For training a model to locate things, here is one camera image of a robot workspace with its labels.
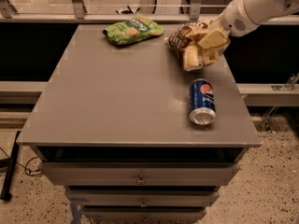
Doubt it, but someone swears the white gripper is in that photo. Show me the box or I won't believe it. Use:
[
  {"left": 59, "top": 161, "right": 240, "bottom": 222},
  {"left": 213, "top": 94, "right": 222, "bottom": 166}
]
[{"left": 197, "top": 0, "right": 259, "bottom": 49}]

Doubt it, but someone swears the brown chip bag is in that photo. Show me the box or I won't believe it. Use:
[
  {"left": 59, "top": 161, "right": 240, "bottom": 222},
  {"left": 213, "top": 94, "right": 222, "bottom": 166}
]
[{"left": 164, "top": 21, "right": 230, "bottom": 71}]

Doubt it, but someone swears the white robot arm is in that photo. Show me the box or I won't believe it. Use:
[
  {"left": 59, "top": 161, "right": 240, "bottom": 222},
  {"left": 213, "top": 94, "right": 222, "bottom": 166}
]
[{"left": 197, "top": 0, "right": 299, "bottom": 49}]

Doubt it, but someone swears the green chip bag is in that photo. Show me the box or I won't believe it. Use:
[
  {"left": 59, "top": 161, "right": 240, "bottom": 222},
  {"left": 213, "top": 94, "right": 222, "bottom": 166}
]
[{"left": 103, "top": 14, "right": 164, "bottom": 46}]

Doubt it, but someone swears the blue Pepsi can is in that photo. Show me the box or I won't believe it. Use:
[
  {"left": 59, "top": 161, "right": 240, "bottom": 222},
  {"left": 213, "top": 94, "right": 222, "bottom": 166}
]
[{"left": 189, "top": 78, "right": 216, "bottom": 126}]

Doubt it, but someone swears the grey drawer cabinet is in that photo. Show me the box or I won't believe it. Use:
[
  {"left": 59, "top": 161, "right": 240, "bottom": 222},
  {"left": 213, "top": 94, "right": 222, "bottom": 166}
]
[{"left": 17, "top": 23, "right": 262, "bottom": 224}]

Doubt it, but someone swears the top grey drawer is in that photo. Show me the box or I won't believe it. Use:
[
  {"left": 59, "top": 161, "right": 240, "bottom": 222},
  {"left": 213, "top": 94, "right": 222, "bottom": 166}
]
[{"left": 39, "top": 162, "right": 240, "bottom": 187}]

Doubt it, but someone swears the grey drawer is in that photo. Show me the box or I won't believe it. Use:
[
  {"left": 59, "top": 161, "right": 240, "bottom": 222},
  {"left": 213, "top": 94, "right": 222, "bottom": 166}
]
[
  {"left": 82, "top": 206, "right": 206, "bottom": 221},
  {"left": 39, "top": 162, "right": 240, "bottom": 187},
  {"left": 65, "top": 189, "right": 219, "bottom": 207}
]

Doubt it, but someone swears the middle grey drawer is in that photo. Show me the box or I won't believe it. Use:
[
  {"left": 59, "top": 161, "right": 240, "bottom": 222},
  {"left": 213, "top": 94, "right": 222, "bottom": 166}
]
[{"left": 65, "top": 189, "right": 219, "bottom": 207}]

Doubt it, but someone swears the bottom grey drawer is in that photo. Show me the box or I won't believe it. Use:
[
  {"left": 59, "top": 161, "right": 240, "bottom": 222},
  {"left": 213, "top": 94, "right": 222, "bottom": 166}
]
[{"left": 82, "top": 206, "right": 206, "bottom": 221}]

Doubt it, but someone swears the black floor stand bar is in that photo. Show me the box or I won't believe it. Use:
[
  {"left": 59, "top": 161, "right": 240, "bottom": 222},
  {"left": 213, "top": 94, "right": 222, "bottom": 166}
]
[{"left": 0, "top": 131, "right": 21, "bottom": 202}]

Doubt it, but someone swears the metal floor bracket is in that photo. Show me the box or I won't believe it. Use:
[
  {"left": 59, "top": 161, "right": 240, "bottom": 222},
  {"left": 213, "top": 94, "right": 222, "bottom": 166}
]
[{"left": 262, "top": 73, "right": 299, "bottom": 133}]

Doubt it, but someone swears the black floor cable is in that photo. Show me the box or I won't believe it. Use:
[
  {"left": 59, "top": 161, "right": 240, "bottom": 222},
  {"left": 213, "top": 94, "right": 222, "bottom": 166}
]
[{"left": 0, "top": 147, "right": 43, "bottom": 177}]

